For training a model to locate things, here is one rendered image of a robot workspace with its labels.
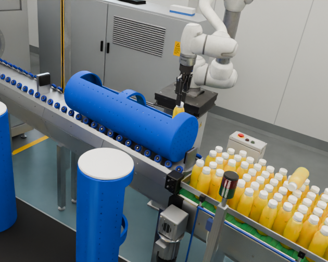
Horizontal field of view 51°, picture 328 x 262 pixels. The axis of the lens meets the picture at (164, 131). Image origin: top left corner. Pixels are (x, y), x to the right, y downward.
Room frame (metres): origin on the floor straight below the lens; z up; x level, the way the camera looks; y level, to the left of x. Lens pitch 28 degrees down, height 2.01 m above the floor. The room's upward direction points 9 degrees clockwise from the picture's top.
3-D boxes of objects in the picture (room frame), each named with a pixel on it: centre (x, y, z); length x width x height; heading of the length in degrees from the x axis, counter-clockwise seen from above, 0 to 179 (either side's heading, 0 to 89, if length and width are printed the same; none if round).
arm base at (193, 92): (2.45, -0.13, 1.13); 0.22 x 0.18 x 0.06; 64
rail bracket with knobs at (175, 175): (1.46, -0.10, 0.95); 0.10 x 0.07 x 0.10; 147
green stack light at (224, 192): (1.15, -0.29, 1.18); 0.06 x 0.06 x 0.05
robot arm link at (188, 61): (1.79, -0.07, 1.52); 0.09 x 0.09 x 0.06
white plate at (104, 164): (1.43, 0.26, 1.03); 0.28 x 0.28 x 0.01
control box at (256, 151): (1.79, -0.50, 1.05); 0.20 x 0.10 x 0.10; 57
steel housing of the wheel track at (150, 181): (2.23, 0.71, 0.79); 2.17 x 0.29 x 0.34; 57
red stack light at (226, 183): (1.15, -0.29, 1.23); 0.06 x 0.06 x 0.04
